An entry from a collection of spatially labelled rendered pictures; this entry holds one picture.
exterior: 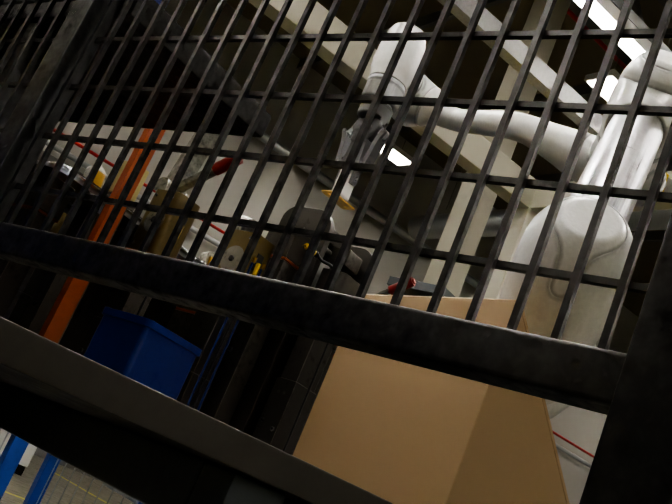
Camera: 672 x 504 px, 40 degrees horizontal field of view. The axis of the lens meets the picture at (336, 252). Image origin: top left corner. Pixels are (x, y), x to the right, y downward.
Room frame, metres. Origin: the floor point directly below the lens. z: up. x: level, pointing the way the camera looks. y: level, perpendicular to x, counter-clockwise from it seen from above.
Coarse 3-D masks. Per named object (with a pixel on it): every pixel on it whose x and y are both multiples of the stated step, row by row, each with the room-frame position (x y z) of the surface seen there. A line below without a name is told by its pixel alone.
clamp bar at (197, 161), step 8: (192, 136) 1.53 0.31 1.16; (208, 136) 1.53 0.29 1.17; (216, 136) 1.54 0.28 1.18; (200, 144) 1.52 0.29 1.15; (208, 144) 1.53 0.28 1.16; (192, 160) 1.53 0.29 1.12; (200, 160) 1.54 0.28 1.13; (176, 168) 1.53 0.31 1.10; (192, 168) 1.54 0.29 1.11; (168, 176) 1.54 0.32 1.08; (184, 176) 1.53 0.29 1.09; (184, 192) 1.55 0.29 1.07
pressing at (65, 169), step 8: (32, 168) 1.53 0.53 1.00; (48, 168) 1.49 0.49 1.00; (64, 168) 1.43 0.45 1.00; (64, 176) 1.50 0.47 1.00; (80, 176) 1.45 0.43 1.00; (72, 184) 1.53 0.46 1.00; (80, 184) 1.50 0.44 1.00; (88, 192) 1.53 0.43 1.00; (96, 192) 1.48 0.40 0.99; (72, 200) 1.64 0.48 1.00; (128, 208) 1.54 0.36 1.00; (128, 216) 1.54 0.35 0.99; (120, 224) 1.67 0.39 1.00; (136, 224) 1.62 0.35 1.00; (184, 248) 1.66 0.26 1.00; (184, 256) 1.66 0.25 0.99
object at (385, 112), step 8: (360, 104) 1.89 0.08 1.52; (368, 104) 1.86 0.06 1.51; (384, 104) 1.86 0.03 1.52; (360, 112) 1.88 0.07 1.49; (376, 112) 1.86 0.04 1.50; (384, 112) 1.86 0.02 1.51; (392, 112) 1.88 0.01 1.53; (360, 120) 1.90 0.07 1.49; (376, 120) 1.87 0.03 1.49; (384, 120) 1.87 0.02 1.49; (376, 128) 1.86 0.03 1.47; (384, 128) 1.87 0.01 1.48; (368, 136) 1.87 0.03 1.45
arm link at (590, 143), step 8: (592, 136) 1.70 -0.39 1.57; (584, 144) 1.69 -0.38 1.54; (592, 144) 1.67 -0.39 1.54; (584, 152) 1.69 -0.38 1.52; (592, 152) 1.67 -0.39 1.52; (584, 160) 1.69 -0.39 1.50; (656, 160) 1.62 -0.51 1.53; (576, 168) 1.71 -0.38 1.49; (584, 168) 1.70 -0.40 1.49; (576, 176) 1.72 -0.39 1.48; (648, 176) 1.64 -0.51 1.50; (664, 176) 1.65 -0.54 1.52; (648, 184) 1.64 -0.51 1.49; (664, 184) 1.65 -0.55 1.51; (640, 200) 1.67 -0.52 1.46
